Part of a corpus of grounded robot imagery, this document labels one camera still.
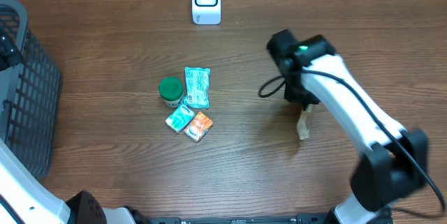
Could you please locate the beige resealable pouch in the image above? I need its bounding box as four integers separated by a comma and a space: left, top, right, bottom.
296, 105, 314, 141

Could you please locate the teal snack packet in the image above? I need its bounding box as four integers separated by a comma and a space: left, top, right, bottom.
185, 66, 211, 109

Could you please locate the orange tissue packet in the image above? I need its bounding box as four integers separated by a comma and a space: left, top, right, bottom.
184, 112, 214, 142

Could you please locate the small green white box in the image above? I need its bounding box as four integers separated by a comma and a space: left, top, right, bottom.
166, 104, 195, 133

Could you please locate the green lid Knorr jar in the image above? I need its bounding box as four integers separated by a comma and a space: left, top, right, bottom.
159, 77, 184, 107

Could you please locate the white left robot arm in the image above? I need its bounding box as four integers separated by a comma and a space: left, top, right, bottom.
1, 29, 135, 223

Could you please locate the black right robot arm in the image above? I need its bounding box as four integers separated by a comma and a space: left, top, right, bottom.
266, 29, 428, 223

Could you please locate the white barcode scanner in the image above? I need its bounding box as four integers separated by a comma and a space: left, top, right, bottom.
191, 0, 221, 25

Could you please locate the black mesh basket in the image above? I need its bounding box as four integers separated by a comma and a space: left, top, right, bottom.
1, 0, 62, 179

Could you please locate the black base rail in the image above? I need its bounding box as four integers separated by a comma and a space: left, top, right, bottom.
148, 213, 335, 224

